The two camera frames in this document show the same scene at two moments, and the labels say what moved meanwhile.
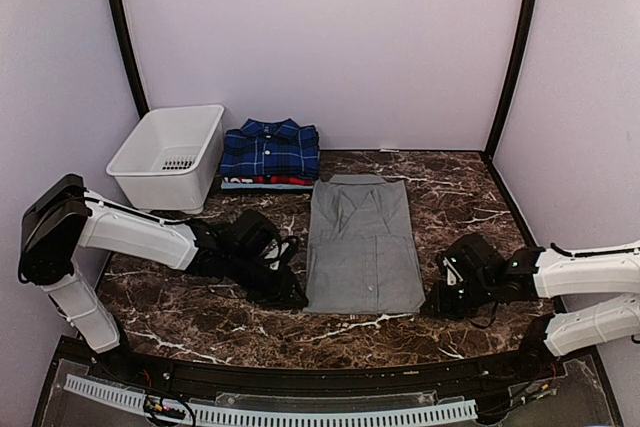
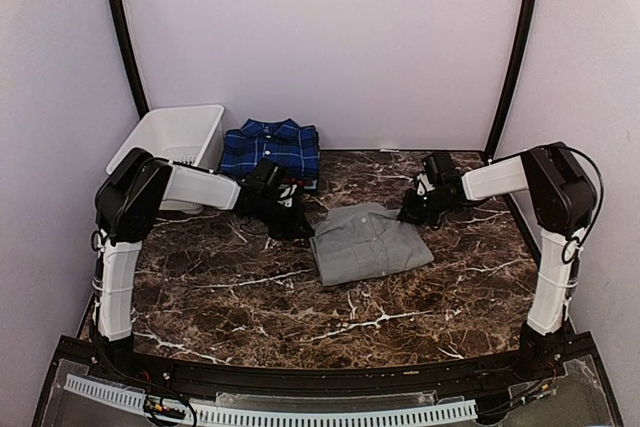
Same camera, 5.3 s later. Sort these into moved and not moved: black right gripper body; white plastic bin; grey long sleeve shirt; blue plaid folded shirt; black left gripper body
Moved: black right gripper body; grey long sleeve shirt; black left gripper body
Not moved: white plastic bin; blue plaid folded shirt
